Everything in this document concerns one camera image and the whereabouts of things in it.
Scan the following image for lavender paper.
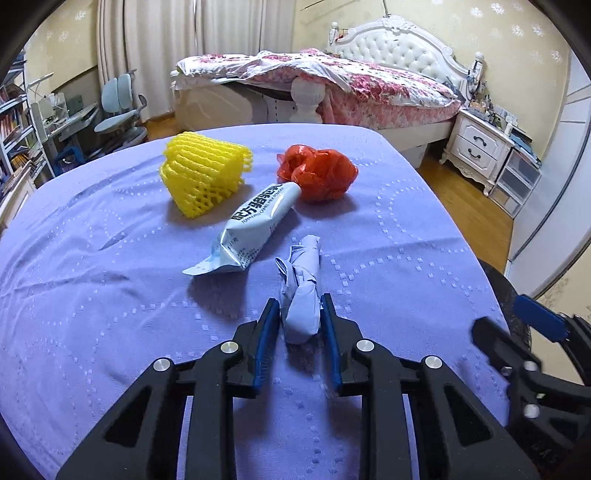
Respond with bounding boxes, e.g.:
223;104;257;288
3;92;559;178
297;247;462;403
276;235;321;345

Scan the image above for plastic drawer unit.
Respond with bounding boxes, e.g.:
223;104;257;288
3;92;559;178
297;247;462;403
489;148;541;219

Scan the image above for purple bed sheet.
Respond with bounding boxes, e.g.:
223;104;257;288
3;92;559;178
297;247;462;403
1;124;508;479

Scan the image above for white nightstand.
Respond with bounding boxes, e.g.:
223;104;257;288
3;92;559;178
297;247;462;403
439;109;515;197

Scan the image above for red crumpled plastic bag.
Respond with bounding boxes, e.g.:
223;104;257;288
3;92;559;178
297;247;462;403
276;144;359;203

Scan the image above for yellow foam fruit net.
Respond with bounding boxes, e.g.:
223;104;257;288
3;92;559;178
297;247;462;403
159;132;253;219

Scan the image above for white bed with headboard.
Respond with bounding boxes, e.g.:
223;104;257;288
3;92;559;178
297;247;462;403
170;15;482;167

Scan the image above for pink floral quilt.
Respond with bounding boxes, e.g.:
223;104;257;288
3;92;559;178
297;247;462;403
171;48;462;130

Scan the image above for white bookshelf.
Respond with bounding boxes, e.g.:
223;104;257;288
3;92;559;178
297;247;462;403
0;50;55;187

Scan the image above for blue-grey desk chair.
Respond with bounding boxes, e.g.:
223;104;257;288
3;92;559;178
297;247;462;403
94;70;148;155

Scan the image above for grey study desk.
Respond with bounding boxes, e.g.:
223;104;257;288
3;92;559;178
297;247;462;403
30;92;98;160

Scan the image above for beige curtains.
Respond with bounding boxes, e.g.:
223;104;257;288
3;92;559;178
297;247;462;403
97;0;296;122

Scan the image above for white footboard rail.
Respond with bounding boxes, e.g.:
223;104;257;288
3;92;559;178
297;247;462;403
0;161;36;232

